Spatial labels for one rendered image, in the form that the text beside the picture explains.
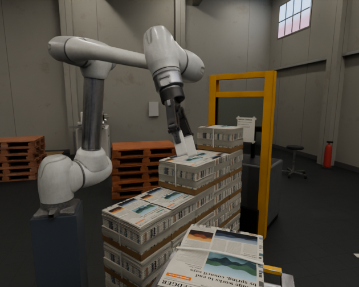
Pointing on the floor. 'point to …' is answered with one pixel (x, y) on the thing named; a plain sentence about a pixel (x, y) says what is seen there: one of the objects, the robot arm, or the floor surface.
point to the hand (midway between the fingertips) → (187, 152)
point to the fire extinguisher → (327, 156)
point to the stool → (294, 161)
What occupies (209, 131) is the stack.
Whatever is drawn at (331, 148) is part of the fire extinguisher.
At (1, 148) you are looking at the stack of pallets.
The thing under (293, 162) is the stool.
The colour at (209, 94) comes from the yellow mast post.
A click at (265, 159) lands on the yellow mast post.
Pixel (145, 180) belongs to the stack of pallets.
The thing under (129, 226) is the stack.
